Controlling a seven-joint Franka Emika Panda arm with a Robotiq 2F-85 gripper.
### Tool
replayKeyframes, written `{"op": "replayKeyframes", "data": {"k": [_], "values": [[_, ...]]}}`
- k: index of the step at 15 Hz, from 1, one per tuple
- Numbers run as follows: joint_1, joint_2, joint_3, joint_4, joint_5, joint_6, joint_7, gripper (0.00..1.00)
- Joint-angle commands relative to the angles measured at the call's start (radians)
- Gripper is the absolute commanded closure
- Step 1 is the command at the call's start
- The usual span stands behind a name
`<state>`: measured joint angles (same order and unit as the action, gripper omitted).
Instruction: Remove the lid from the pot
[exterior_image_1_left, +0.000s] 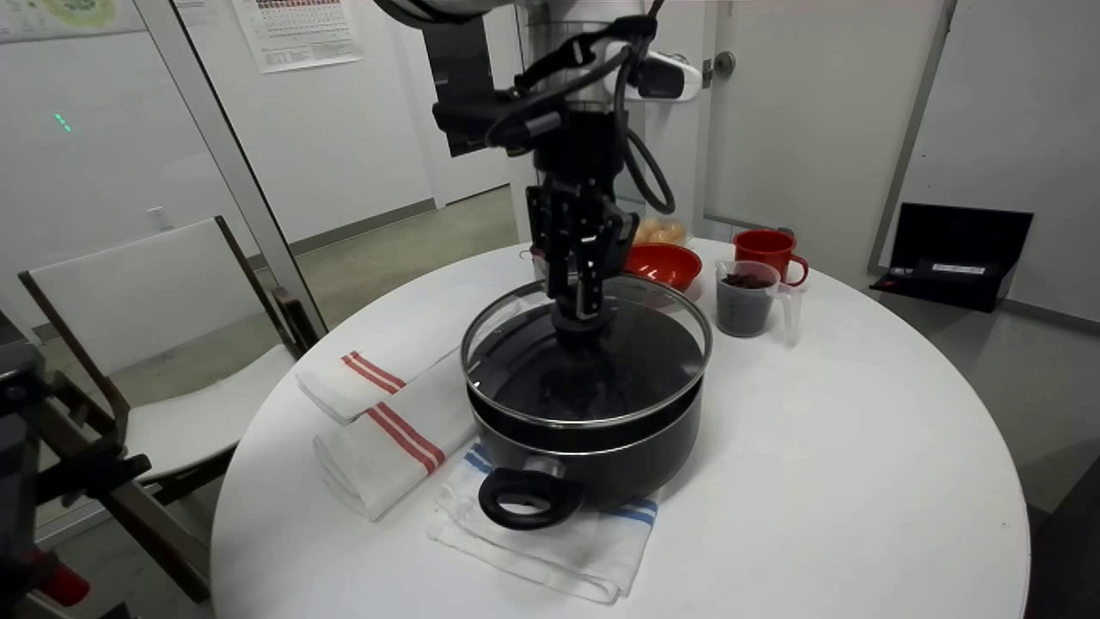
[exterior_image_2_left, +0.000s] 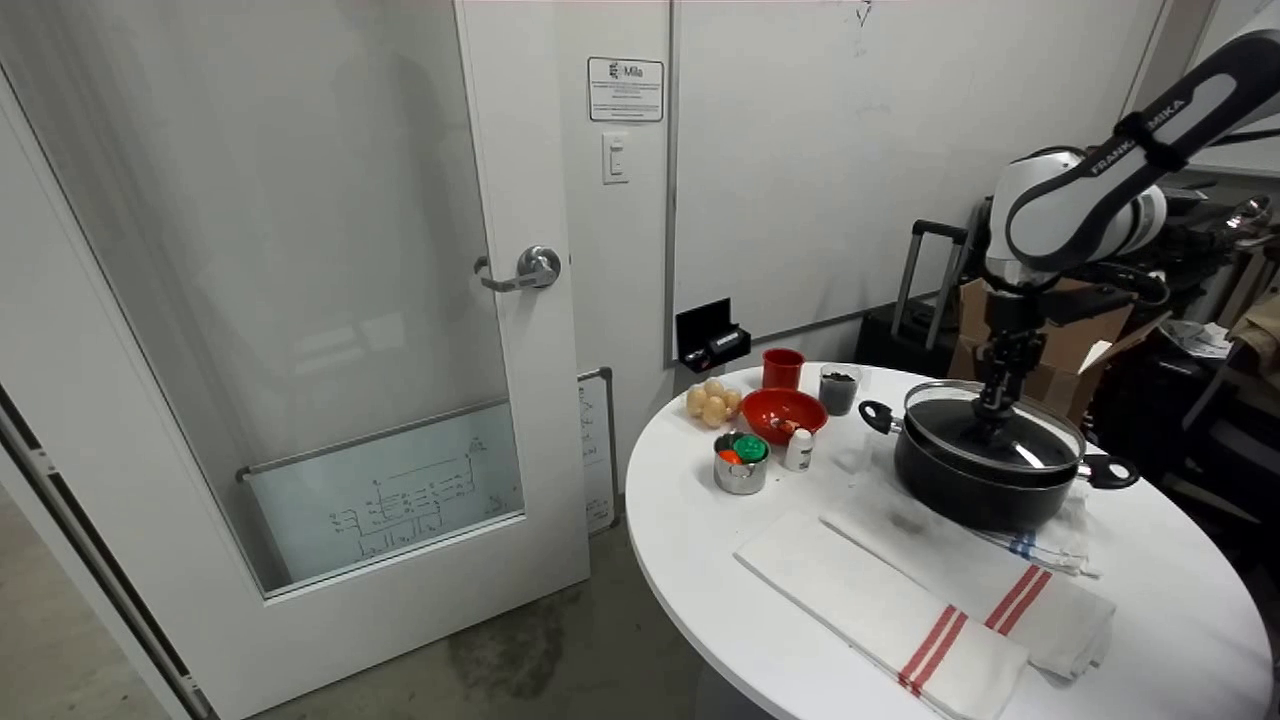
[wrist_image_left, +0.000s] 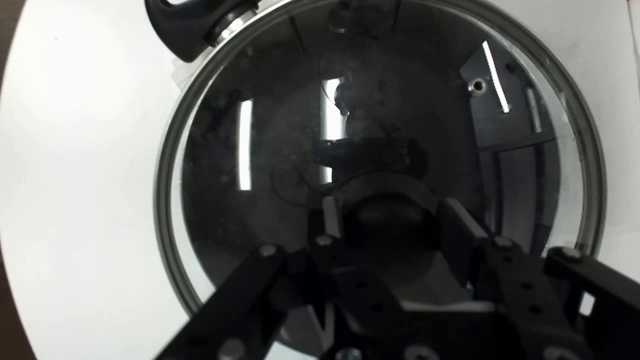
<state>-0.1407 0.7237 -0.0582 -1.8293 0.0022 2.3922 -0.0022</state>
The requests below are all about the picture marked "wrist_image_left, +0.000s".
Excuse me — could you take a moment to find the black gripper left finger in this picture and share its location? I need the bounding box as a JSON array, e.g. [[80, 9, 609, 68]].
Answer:
[[157, 196, 376, 360]]

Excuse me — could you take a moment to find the black cooking pot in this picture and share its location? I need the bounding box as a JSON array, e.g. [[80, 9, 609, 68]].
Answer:
[[145, 0, 610, 316]]

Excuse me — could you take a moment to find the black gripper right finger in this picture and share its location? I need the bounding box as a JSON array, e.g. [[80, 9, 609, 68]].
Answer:
[[437, 196, 640, 360]]

